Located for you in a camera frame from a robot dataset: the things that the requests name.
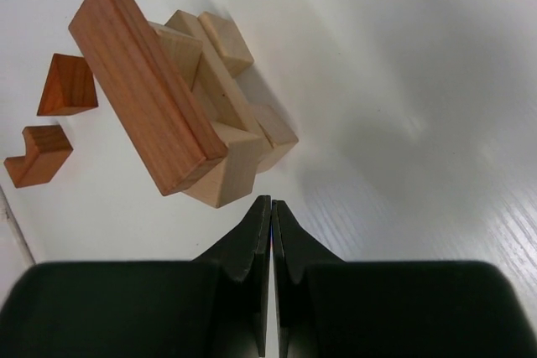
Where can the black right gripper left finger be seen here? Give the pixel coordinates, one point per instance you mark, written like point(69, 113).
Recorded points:
point(212, 306)

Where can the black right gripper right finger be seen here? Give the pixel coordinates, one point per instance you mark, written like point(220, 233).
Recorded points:
point(328, 307)

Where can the red-brown long wood block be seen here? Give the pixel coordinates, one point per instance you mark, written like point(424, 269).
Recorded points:
point(165, 123)

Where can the light long wood block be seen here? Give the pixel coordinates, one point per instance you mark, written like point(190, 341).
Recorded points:
point(221, 88)

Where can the red-brown arch wood block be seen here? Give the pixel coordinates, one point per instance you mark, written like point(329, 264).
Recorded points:
point(46, 149)

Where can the red-brown triangle wood block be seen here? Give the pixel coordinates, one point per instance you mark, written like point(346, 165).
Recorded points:
point(69, 88)

